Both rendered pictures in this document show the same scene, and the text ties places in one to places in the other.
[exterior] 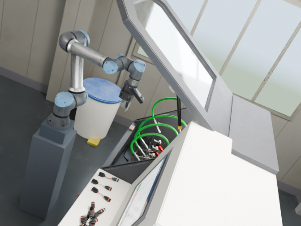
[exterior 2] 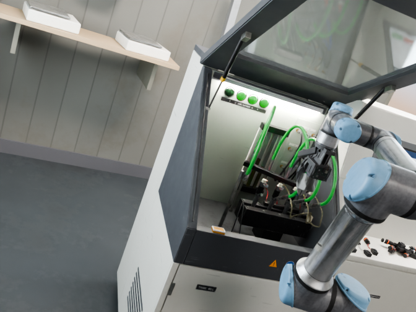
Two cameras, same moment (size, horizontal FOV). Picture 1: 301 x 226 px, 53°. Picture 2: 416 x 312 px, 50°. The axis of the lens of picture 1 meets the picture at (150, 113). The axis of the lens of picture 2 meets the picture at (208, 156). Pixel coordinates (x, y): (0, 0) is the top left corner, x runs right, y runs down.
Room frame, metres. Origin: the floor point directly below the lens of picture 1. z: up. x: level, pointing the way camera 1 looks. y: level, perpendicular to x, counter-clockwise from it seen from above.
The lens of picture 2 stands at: (2.69, 1.44, 1.74)
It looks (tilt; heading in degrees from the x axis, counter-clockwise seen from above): 19 degrees down; 246
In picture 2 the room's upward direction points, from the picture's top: 21 degrees clockwise
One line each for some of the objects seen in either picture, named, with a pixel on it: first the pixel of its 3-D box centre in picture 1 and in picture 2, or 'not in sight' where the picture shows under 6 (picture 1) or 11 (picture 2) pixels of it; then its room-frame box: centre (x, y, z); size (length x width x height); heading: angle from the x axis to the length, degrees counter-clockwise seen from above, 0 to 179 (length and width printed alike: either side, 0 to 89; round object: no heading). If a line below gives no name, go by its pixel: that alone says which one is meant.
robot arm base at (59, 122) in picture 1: (59, 117); not in sight; (1.71, 0.57, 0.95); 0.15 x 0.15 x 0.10
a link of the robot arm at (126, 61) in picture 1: (123, 63); (350, 129); (1.73, 0.28, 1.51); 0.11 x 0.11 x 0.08; 72
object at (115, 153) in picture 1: (118, 151); (260, 257); (1.71, 0.10, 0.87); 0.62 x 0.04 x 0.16; 175
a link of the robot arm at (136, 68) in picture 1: (137, 69); (337, 119); (1.72, 0.18, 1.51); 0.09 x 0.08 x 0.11; 72
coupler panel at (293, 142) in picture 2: not in sight; (298, 150); (1.43, -0.38, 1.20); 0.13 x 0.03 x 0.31; 175
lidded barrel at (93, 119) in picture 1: (96, 110); not in sight; (2.96, 0.59, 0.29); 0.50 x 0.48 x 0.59; 92
